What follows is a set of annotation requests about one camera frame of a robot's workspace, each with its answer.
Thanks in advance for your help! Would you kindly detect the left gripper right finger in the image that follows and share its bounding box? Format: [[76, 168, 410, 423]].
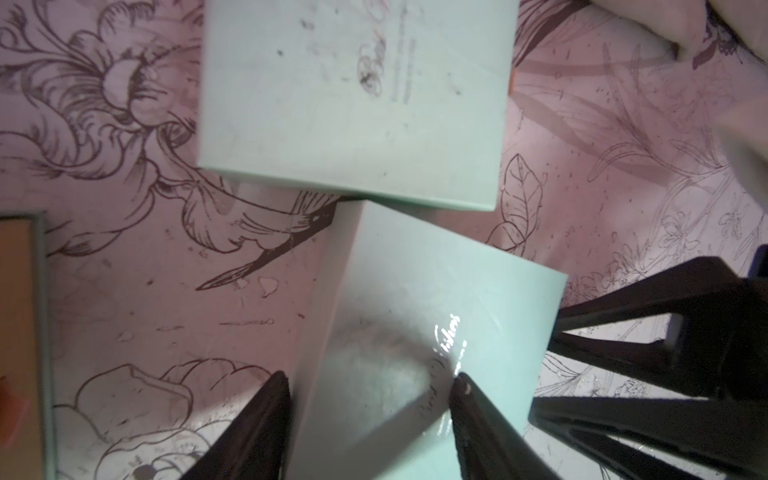
[[448, 373, 558, 480]]

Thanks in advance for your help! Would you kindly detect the mint jewelry box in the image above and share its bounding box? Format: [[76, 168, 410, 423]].
[[284, 201, 567, 479], [197, 0, 519, 212], [1, 212, 57, 479]]

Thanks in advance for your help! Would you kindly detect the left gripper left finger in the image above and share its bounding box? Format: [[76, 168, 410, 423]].
[[182, 371, 291, 480]]

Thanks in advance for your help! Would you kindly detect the white work glove left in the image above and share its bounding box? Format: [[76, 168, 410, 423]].
[[596, 0, 767, 208]]

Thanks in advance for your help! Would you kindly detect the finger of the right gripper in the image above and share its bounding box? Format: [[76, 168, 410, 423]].
[[529, 397, 767, 479], [548, 257, 767, 399]]

